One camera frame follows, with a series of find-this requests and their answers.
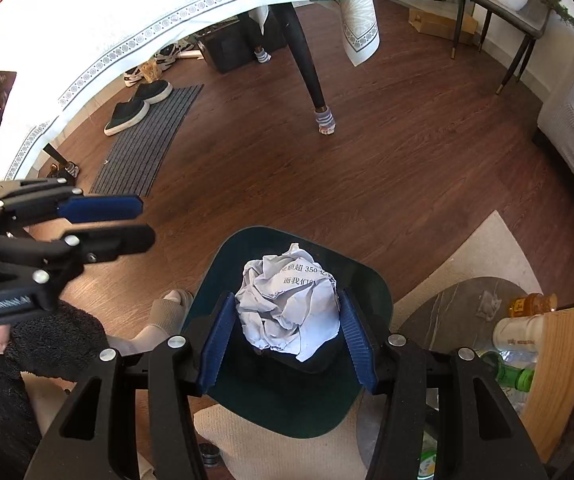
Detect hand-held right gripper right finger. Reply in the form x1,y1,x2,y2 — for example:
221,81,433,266
339,287,550,480

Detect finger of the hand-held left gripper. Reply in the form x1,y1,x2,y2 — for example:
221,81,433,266
0,224,156,267
0,177,145,233

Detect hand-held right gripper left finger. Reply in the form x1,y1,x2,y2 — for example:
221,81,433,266
39,291,238,480

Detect white paper ball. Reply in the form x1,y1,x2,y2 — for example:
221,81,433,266
234,242,342,363

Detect person's left forearm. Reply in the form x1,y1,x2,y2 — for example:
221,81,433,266
0,300,110,480

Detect person's foot in beige slipper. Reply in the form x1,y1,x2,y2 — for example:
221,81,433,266
112,289,195,356

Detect grey striped door mat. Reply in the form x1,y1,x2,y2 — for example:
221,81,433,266
89,84,205,198

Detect black slip-on shoe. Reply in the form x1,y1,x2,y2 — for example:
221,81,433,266
132,79,174,106
103,99,151,137

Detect small metal cap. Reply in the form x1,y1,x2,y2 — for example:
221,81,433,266
199,442,222,468

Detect white sneaker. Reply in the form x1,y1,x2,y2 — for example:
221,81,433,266
123,67,150,88
154,42,192,71

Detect crumpled grey wrapper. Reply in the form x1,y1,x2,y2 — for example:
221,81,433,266
476,290,502,322

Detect green glass bottle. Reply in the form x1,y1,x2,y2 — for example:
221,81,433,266
482,352,535,393

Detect white plastic bottle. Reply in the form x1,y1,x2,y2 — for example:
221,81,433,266
492,312,548,352

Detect beige rug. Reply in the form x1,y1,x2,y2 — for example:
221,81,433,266
194,210,542,480

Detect orange drink bottle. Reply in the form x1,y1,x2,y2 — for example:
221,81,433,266
509,292,560,320

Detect curved wooden basket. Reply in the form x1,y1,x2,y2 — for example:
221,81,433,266
519,304,574,463

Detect black storage box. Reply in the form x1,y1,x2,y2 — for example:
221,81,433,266
199,20,288,75

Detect black table leg with sock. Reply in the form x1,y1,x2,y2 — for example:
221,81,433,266
272,4,340,136
244,7,272,63

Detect grey fabric armchair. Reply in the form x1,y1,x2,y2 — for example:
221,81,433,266
534,35,574,246

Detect brown cardboard box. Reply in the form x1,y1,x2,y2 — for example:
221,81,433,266
408,7,478,45

